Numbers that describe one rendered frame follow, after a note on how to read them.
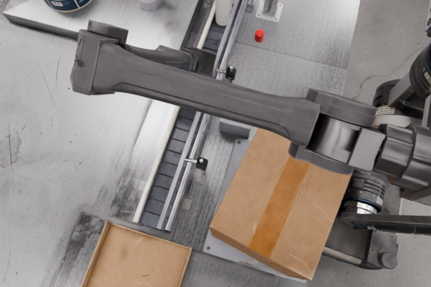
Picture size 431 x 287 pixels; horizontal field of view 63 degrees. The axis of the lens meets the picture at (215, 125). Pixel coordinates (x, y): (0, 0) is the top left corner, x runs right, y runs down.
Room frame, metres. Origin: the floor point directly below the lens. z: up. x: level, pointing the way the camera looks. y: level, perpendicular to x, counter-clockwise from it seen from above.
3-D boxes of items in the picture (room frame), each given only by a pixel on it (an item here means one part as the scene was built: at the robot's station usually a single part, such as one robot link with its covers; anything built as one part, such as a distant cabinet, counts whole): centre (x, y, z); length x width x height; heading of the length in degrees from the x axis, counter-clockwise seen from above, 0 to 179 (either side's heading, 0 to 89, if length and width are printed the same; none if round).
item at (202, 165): (0.27, 0.06, 0.91); 0.07 x 0.03 x 0.16; 72
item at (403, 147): (0.13, -0.26, 1.45); 0.09 x 0.08 x 0.12; 159
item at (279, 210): (0.15, -0.16, 0.99); 0.30 x 0.24 x 0.27; 151
